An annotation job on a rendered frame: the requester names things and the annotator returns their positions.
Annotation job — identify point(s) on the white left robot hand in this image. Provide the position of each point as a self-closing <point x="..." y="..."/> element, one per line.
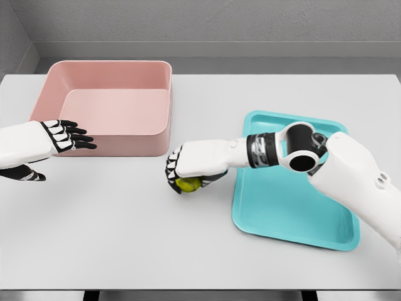
<point x="28" y="141"/>

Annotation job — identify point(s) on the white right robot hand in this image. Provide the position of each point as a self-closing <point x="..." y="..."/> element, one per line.
<point x="195" y="158"/>

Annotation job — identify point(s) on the yellow-green tennis ball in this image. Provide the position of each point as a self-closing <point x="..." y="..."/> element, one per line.
<point x="188" y="184"/>

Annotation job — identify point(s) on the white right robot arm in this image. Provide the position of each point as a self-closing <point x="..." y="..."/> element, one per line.
<point x="313" y="160"/>

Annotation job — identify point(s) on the pink rectangular basket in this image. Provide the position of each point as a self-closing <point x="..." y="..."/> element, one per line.
<point x="109" y="106"/>

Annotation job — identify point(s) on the blue rectangular tray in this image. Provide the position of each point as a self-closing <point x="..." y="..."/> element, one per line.
<point x="291" y="213"/>

